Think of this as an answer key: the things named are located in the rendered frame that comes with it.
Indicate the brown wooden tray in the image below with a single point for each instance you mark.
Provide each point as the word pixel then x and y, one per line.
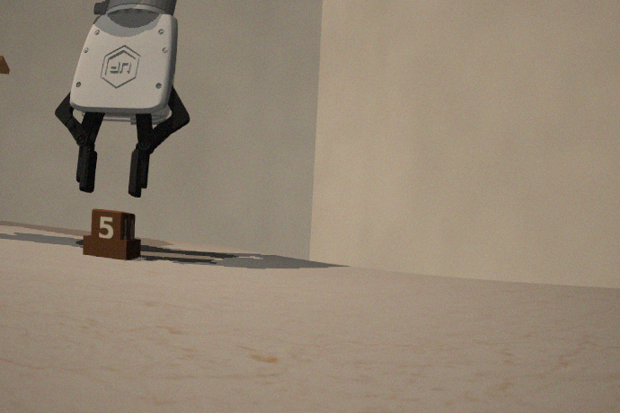
pixel 111 248

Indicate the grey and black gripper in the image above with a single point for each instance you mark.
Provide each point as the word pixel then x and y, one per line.
pixel 128 66

